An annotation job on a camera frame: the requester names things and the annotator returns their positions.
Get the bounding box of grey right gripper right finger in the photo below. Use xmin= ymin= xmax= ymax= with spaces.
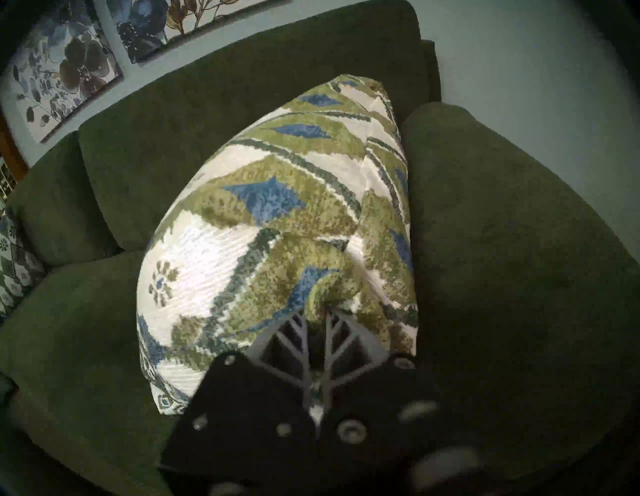
xmin=320 ymin=310 xmax=451 ymax=476

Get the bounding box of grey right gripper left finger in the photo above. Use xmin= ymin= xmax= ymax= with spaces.
xmin=160 ymin=310 xmax=321 ymax=481

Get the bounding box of green blue patterned throw pillow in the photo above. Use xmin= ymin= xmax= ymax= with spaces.
xmin=136 ymin=74 xmax=418 ymax=416
xmin=0 ymin=200 xmax=46 ymax=321

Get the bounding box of dark green fabric sofa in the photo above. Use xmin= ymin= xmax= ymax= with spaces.
xmin=0 ymin=0 xmax=640 ymax=496

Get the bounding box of floral canvas with brown flower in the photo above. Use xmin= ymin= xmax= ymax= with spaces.
xmin=0 ymin=15 xmax=123 ymax=143

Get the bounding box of floral canvas with brown leaves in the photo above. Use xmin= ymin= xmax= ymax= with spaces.
xmin=105 ymin=0 xmax=291 ymax=65

